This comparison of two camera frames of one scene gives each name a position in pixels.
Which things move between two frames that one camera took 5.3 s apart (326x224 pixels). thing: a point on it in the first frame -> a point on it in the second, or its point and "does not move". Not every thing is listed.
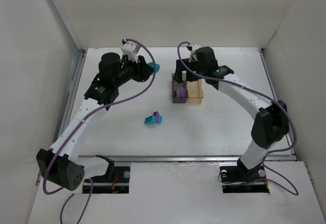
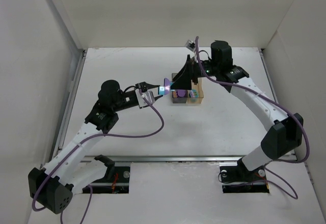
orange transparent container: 195,91 does not move
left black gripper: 142,68 -> 140,86
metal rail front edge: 185,158 does not move
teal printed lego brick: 156,118 -> 161,90
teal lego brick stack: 157,66 -> 193,93
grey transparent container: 175,85 does not move
